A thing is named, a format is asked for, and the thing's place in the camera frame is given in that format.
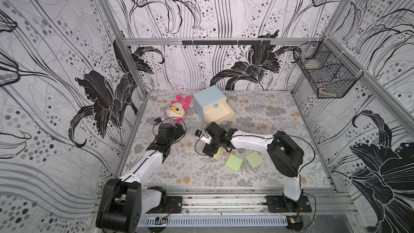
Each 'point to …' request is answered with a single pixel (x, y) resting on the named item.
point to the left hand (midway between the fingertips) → (179, 131)
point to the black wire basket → (329, 72)
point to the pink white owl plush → (176, 109)
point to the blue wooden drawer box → (211, 105)
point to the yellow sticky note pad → (215, 156)
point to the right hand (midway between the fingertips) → (209, 141)
